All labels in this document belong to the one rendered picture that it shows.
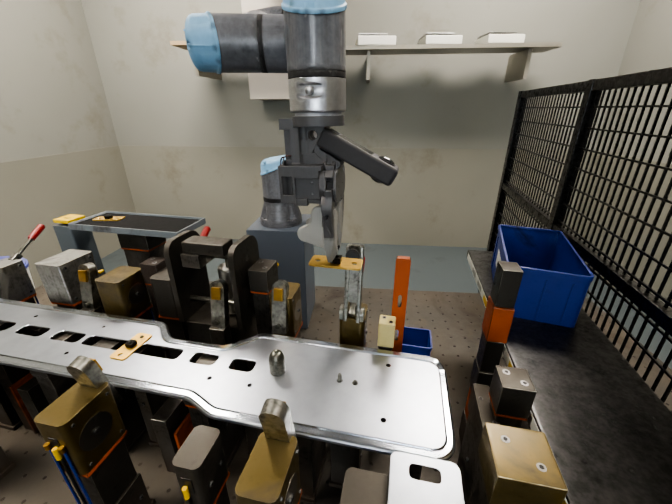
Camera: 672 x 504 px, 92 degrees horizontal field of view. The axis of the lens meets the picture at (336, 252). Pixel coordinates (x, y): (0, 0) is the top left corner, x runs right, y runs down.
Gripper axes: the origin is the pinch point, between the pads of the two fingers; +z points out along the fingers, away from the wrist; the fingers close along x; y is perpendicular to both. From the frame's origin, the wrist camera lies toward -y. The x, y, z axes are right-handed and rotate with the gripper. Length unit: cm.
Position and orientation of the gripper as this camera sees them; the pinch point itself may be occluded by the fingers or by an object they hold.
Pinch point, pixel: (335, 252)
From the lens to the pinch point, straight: 51.4
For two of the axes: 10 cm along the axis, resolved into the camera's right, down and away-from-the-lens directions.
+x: -2.0, 3.9, -9.0
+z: 0.2, 9.2, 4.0
